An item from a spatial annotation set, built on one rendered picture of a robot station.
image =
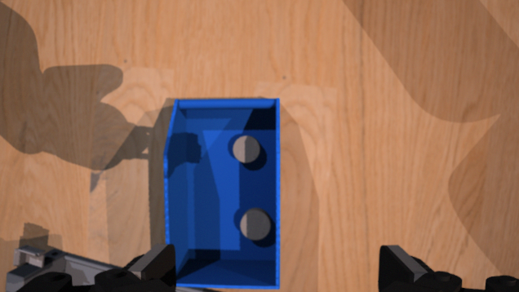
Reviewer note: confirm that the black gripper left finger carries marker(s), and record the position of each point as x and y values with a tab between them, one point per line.
139	276

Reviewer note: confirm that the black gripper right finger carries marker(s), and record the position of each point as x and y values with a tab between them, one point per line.
397	270

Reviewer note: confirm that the blue bin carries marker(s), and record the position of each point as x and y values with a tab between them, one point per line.
207	191

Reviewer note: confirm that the grey metal disc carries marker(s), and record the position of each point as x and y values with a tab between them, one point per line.
246	149
255	224

